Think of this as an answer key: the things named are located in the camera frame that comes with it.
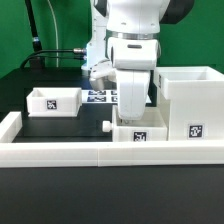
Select white front drawer tray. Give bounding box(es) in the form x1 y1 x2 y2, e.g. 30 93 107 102
102 105 167 142

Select white drawer tray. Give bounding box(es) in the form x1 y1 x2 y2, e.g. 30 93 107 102
26 87 82 117
102 105 167 142

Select white drawer cabinet box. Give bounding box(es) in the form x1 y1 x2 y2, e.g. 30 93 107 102
154 66 224 140

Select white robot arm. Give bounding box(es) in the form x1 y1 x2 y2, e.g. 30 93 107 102
82 0 195 120

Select white rear drawer tray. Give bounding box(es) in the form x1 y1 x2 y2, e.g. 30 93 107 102
26 87 82 117

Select white marker sheet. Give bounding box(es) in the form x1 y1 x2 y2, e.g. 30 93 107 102
81 89 153 105

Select white U-shaped fence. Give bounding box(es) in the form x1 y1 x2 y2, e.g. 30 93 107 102
0 112 224 168

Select black cable with connector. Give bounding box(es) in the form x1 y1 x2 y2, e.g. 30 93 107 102
20 47 88 70

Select grey thin cable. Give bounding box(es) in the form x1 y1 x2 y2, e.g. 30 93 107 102
46 0 60 68

